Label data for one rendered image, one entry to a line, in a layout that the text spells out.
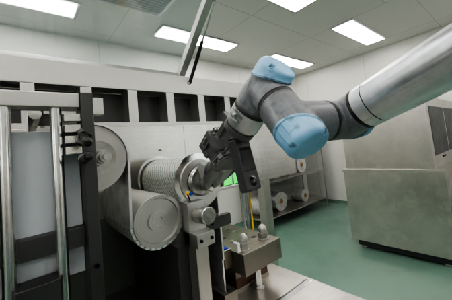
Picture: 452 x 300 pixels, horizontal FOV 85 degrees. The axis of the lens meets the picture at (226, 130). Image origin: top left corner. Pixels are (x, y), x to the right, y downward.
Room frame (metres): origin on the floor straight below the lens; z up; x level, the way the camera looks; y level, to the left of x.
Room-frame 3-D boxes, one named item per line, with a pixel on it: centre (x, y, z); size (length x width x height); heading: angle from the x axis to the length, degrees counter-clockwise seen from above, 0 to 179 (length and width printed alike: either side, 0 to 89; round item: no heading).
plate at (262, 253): (0.91, 0.05, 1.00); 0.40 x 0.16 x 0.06; 40
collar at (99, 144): (0.49, 0.27, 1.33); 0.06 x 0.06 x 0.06; 40
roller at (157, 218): (0.69, 0.26, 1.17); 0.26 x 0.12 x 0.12; 40
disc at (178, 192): (0.67, 0.09, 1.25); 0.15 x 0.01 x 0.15; 130
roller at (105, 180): (0.61, 0.36, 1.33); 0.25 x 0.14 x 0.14; 40
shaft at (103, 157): (0.45, 0.23, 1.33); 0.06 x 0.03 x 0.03; 40
